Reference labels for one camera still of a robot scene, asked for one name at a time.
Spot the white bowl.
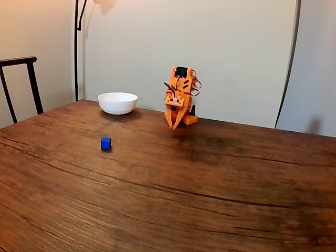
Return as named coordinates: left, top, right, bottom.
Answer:
left=97, top=92, right=139, bottom=116

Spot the black floor lamp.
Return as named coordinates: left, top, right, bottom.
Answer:
left=74, top=0, right=118, bottom=102

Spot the black chair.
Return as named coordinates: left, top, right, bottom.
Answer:
left=0, top=56, right=44, bottom=124

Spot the grey curved pole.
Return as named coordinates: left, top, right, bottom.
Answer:
left=274, top=0, right=302, bottom=129

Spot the blue cube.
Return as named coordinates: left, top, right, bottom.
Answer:
left=100, top=136, right=112, bottom=151

